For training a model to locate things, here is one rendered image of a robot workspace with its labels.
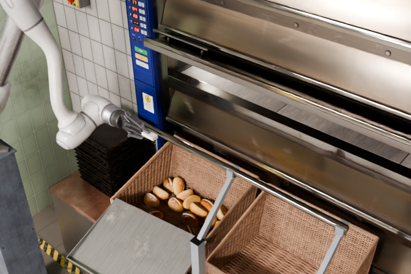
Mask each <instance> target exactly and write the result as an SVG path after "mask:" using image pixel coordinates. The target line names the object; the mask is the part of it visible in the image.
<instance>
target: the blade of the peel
mask: <svg viewBox="0 0 411 274"><path fill-rule="evenodd" d="M193 237H195V235H193V234H190V233H189V232H186V231H184V230H182V229H180V228H178V227H176V226H174V225H172V224H169V223H167V222H165V221H163V220H161V219H159V218H157V217H155V216H153V215H151V214H149V213H147V212H145V211H143V210H141V209H139V208H136V207H134V206H132V205H130V204H128V203H126V202H124V201H122V200H120V199H117V198H115V200H114V201H113V202H112V203H111V204H110V206H109V207H108V208H107V209H106V210H105V211H104V213H103V214H102V215H101V217H100V218H99V219H98V220H97V221H96V222H95V223H94V225H93V226H92V227H91V228H90V229H89V230H88V232H87V233H86V234H85V236H84V237H83V238H82V239H81V240H80V241H79V242H78V244H77V245H76V246H75V247H74V249H72V251H71V252H70V253H69V255H68V256H67V257H66V258H67V259H68V260H69V261H70V262H72V263H74V264H76V265H77V266H79V267H81V268H82V269H84V270H85V271H87V272H89V273H90V274H187V272H188V271H189V269H190V268H191V266H192V265H191V244H190V240H191V239H192V238H193Z"/></svg>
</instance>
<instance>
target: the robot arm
mask: <svg viewBox="0 0 411 274"><path fill-rule="evenodd" d="M43 2H44V0H0V3H1V5H2V7H3V9H4V10H5V12H6V13H7V16H6V18H5V21H4V24H3V26H2V29H1V33H0V115H1V114H2V112H3V110H4V108H5V107H6V104H7V101H8V98H9V94H10V90H11V85H10V83H9V81H8V79H9V76H10V73H11V71H12V68H13V65H14V63H15V60H16V58H17V55H18V52H19V50H20V47H21V44H22V43H23V39H24V37H25V35H27V36H29V37H30V38H31V39H32V40H33V41H35V43H36V44H38V45H39V46H40V47H41V49H42V50H43V51H44V53H45V56H46V59H47V64H48V77H49V86H50V100H51V106H52V109H53V111H54V113H55V115H56V117H57V119H58V122H59V123H58V127H59V132H58V133H57V136H56V141H57V143H58V144H59V145H60V146H61V147H63V148H65V149H67V150H69V149H74V148H76V147H78V146H79V145H80V144H82V143H83V142H84V141H85V140H87V139H88V137H90V135H91V134H92V133H93V131H94V130H95V129H96V128H97V127H98V126H99V125H101V124H103V123H107V124H109V125H110V126H113V127H117V128H123V129H124V130H125V131H127V132H128V135H127V136H128V137H134V138H138V139H143V138H147V139H150V140H152V141H154V140H156V139H157V138H158V135H156V134H155V133H152V132H151V131H150V130H148V129H147V128H146V127H145V126H144V125H145V124H144V122H142V121H141V120H140V119H138V118H137V117H136V116H135V115H133V114H132V113H131V111H127V112H124V111H123V109H122V108H120V107H118V106H116V105H115V104H113V103H112V102H111V101H109V100H108V99H107V98H105V97H102V96H100V95H96V94H88V95H86V96H85V97H84V98H83V99H82V101H81V107H82V110H81V111H80V112H79V113H77V112H76V111H70V110H68V109H67V107H66V106H65V103H64V96H63V77H62V57H61V52H60V49H59V46H58V44H57V42H56V40H55V38H54V36H53V35H52V33H51V31H50V29H49V27H48V25H47V23H46V21H45V19H44V18H43V17H42V14H41V13H40V12H39V10H40V8H41V6H42V5H43ZM9 151H10V149H9V147H8V146H5V145H3V144H2V143H0V155H2V154H4V153H7V152H9Z"/></svg>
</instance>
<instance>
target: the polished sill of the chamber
mask: <svg viewBox="0 0 411 274"><path fill-rule="evenodd" d="M168 79H169V82H170V83H172V84H175V85H177V86H179V87H182V88H184V89H186V90H188V91H191V92H193V93H195V94H198V95H200V96H202V97H205V98H207V99H209V100H211V101H213V102H216V103H218V104H221V105H223V106H225V107H227V108H230V109H232V110H234V111H236V112H238V113H241V114H243V115H246V116H248V117H250V118H252V119H255V120H257V121H259V122H262V123H263V124H266V125H269V126H271V127H273V128H275V129H277V130H280V131H282V132H285V133H287V134H288V135H291V136H294V137H296V138H298V139H301V140H302V141H305V142H307V143H310V144H312V145H314V146H316V147H319V148H321V149H323V150H326V151H327V152H330V153H332V154H335V155H337V156H339V157H341V158H344V159H346V160H349V161H351V162H352V163H355V164H357V165H360V166H362V167H364V168H366V169H369V170H371V171H374V172H376V173H378V174H380V175H382V176H385V177H387V178H389V179H391V180H394V181H396V182H399V183H401V184H403V185H405V186H407V187H410V188H411V169H410V168H408V167H405V166H403V165H400V164H398V163H395V162H393V161H391V160H388V159H386V158H383V157H381V156H379V155H376V154H374V153H372V152H369V151H367V150H364V149H362V148H360V147H357V146H355V145H353V144H350V143H348V142H345V141H343V140H341V139H338V138H335V137H334V136H331V135H329V134H326V133H324V132H322V131H319V130H316V129H315V128H312V127H309V126H307V125H305V124H303V123H300V122H297V121H296V120H293V119H290V118H288V117H286V116H283V115H281V114H278V113H276V112H274V111H271V110H269V109H267V108H264V107H262V106H259V105H257V104H255V103H252V102H250V101H248V100H245V99H243V98H240V97H238V96H236V95H233V94H230V93H228V92H226V91H223V90H221V89H219V88H217V87H214V86H211V85H209V84H207V83H204V82H202V81H200V80H197V79H195V78H192V77H190V76H188V75H185V74H183V73H180V72H178V71H175V72H173V73H171V74H170V75H168Z"/></svg>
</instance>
